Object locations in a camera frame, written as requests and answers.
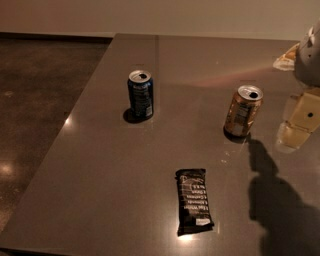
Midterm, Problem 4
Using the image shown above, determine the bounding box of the white rounded gripper body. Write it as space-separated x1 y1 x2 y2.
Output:
294 20 320 87

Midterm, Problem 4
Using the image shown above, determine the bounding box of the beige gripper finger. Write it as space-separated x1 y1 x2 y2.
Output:
273 44 299 71
277 87 320 149

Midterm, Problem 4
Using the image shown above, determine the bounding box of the orange soda can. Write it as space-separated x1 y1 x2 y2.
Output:
224 85 263 137

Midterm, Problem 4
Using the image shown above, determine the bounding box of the blue pepsi can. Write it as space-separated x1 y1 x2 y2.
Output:
127 70 154 120

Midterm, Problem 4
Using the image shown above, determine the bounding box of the black snack bar wrapper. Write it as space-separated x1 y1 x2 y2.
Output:
176 168 214 236

